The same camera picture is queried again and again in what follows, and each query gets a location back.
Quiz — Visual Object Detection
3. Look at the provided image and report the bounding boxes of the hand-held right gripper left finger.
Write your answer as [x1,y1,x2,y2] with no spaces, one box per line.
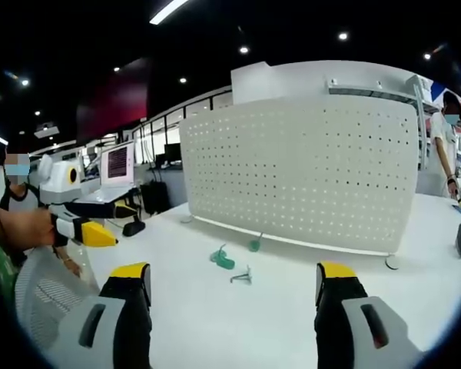
[51,262,153,369]

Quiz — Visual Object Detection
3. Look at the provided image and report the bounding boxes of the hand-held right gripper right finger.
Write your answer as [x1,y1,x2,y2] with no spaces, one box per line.
[313,261,426,369]

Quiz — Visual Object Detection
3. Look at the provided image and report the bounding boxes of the metal wire hook assembly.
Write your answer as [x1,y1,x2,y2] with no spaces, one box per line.
[229,264,254,286]

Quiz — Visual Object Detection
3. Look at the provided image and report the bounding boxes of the green plastic hook assembly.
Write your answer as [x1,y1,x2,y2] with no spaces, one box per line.
[247,231,265,254]
[208,243,236,271]

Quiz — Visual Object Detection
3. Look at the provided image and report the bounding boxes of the white perforated mounting plate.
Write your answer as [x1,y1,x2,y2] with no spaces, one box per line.
[178,100,420,271]

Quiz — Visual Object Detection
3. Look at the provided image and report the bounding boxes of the white desk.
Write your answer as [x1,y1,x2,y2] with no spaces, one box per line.
[76,184,142,205]

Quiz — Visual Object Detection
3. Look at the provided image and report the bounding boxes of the black stand base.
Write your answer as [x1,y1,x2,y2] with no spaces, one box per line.
[121,220,147,238]

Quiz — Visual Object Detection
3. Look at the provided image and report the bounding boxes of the black computer tower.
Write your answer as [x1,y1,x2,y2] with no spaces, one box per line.
[139,181,171,217]

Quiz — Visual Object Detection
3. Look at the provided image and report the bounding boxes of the white mesh chair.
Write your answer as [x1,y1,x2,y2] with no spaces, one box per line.
[14,245,101,351]

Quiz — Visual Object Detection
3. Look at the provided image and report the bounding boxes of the long ceiling light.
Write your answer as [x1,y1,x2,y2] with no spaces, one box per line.
[148,0,190,26]

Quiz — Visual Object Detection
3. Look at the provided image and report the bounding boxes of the white metal shelf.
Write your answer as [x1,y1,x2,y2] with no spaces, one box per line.
[406,74,436,172]

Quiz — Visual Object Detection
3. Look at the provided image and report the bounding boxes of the dark red wall panel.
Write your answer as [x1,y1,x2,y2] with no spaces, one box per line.
[75,57,151,144]

